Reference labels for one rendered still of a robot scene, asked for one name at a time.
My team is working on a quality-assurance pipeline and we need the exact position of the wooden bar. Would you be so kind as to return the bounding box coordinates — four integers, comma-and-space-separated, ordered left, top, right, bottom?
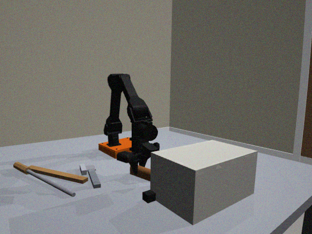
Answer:
28, 165, 88, 184

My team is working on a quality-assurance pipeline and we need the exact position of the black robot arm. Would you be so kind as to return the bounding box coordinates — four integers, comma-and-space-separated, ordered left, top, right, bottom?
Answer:
103, 74, 160, 157

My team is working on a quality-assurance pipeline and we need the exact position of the grey metal rod with wooden handle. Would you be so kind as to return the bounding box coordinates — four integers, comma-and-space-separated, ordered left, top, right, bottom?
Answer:
13, 162, 76, 197

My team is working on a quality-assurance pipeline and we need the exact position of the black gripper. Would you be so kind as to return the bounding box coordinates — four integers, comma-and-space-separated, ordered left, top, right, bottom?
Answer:
117, 136, 149, 175

